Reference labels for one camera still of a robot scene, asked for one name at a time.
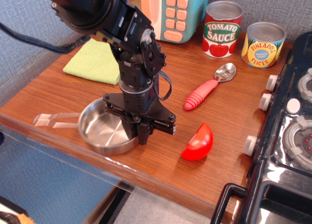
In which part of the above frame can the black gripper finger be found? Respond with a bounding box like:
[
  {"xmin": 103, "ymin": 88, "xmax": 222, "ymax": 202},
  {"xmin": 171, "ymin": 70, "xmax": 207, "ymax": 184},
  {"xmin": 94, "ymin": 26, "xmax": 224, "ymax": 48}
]
[
  {"xmin": 137, "ymin": 123, "xmax": 155, "ymax": 145},
  {"xmin": 121, "ymin": 116, "xmax": 138, "ymax": 138}
]

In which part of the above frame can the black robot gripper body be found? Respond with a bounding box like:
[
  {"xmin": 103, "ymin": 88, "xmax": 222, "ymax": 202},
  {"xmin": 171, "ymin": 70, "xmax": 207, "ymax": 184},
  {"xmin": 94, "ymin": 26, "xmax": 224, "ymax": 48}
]
[{"xmin": 103, "ymin": 86, "xmax": 176, "ymax": 135}]

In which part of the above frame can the stainless steel pot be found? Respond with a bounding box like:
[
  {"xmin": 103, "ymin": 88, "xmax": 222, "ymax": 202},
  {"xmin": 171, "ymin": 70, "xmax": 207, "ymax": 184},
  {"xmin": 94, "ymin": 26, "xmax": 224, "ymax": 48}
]
[{"xmin": 34, "ymin": 98, "xmax": 138, "ymax": 156}]

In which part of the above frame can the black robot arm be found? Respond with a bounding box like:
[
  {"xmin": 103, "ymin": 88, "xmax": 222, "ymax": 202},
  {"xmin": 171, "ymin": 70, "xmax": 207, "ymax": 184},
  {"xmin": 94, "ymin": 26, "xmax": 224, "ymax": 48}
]
[{"xmin": 51, "ymin": 0, "xmax": 176, "ymax": 145}]

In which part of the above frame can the green folded towel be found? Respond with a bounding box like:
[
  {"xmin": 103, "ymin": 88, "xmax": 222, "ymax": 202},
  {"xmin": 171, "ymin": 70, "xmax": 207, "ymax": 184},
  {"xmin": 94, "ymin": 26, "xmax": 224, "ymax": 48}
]
[{"xmin": 63, "ymin": 39, "xmax": 120, "ymax": 85}]

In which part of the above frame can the red plastic tomato half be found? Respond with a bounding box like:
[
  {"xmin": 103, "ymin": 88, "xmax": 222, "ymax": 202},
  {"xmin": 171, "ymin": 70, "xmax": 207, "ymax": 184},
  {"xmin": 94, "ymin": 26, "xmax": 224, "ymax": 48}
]
[{"xmin": 180, "ymin": 122, "xmax": 214, "ymax": 161}]

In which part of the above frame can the toy microwave teal white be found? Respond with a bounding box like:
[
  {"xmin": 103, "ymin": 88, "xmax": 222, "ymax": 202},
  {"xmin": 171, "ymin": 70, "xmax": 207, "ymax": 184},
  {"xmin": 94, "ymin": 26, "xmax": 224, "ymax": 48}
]
[{"xmin": 128, "ymin": 0, "xmax": 208, "ymax": 44}]

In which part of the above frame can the white stove knob lower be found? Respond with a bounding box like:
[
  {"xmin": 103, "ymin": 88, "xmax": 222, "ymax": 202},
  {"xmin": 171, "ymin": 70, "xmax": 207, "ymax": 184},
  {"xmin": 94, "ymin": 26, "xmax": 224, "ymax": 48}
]
[{"xmin": 243, "ymin": 135, "xmax": 258, "ymax": 156}]

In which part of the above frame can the white stove knob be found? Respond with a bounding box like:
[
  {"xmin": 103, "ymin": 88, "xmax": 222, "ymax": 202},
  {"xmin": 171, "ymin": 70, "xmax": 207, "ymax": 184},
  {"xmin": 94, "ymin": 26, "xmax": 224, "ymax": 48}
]
[
  {"xmin": 266, "ymin": 75, "xmax": 278, "ymax": 92},
  {"xmin": 243, "ymin": 135, "xmax": 258, "ymax": 156},
  {"xmin": 259, "ymin": 93, "xmax": 272, "ymax": 111}
]

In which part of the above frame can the tomato sauce can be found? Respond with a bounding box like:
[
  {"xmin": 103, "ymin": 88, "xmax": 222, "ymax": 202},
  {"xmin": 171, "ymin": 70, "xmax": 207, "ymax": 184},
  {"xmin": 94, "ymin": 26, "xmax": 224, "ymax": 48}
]
[{"xmin": 202, "ymin": 0, "xmax": 243, "ymax": 58}]

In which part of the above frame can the white stove knob middle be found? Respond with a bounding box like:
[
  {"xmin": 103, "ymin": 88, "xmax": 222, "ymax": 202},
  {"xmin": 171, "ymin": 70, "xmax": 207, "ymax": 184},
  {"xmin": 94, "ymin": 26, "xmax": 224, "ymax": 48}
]
[{"xmin": 259, "ymin": 93, "xmax": 272, "ymax": 111}]

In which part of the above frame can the white stove knob upper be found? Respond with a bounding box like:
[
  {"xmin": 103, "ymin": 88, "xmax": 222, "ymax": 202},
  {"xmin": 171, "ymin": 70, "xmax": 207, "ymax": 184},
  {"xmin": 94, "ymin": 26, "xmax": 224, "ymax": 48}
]
[{"xmin": 266, "ymin": 75, "xmax": 278, "ymax": 92}]

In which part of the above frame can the pineapple slices can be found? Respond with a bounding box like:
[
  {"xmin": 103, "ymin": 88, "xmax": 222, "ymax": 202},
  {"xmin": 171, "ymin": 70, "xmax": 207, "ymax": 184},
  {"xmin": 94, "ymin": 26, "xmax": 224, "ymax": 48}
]
[{"xmin": 241, "ymin": 22, "xmax": 287, "ymax": 68}]

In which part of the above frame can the black toy stove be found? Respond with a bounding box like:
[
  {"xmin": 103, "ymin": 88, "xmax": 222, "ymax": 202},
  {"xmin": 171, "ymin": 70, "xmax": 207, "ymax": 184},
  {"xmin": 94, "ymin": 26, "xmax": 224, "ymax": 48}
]
[{"xmin": 210, "ymin": 31, "xmax": 312, "ymax": 224}]

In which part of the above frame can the orange plush toy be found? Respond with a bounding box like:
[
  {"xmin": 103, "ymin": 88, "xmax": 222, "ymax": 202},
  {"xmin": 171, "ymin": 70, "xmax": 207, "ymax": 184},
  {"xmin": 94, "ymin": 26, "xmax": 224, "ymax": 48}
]
[{"xmin": 0, "ymin": 211, "xmax": 35, "ymax": 224}]

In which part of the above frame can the white round stove button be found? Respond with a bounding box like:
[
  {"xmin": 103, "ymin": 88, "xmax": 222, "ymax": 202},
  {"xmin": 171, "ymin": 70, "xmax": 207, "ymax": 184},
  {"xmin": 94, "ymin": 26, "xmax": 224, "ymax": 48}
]
[{"xmin": 286, "ymin": 98, "xmax": 301, "ymax": 114}]

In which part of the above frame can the grey stove burner front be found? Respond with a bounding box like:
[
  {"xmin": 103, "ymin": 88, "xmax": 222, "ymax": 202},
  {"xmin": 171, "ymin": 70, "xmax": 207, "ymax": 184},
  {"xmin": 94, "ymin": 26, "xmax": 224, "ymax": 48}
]
[{"xmin": 283, "ymin": 116, "xmax": 312, "ymax": 170}]

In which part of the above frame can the grey stove burner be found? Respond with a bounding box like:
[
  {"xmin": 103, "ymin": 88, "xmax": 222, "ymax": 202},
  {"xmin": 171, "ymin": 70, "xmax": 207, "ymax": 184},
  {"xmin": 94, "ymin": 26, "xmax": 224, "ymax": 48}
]
[
  {"xmin": 283, "ymin": 116, "xmax": 312, "ymax": 170},
  {"xmin": 298, "ymin": 68, "xmax": 312, "ymax": 103}
]

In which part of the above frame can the grey stove burner rear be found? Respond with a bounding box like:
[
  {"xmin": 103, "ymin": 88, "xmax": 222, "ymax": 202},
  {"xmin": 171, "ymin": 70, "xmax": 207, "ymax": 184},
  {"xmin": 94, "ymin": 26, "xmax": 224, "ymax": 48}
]
[{"xmin": 298, "ymin": 68, "xmax": 312, "ymax": 103}]

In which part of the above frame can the spoon with red handle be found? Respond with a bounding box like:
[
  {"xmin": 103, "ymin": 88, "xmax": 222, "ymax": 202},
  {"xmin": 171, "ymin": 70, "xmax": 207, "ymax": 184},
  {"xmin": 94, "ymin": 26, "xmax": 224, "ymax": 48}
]
[{"xmin": 184, "ymin": 63, "xmax": 236, "ymax": 110}]

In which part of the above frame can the black oven door handle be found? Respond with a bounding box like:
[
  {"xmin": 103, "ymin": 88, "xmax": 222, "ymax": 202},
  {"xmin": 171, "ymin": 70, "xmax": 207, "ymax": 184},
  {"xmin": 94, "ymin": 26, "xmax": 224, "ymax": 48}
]
[{"xmin": 211, "ymin": 183, "xmax": 247, "ymax": 224}]

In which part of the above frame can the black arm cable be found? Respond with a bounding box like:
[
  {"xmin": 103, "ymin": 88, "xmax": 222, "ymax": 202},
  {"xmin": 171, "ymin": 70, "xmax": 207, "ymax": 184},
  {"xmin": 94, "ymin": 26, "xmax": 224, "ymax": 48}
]
[{"xmin": 0, "ymin": 22, "xmax": 173, "ymax": 102}]

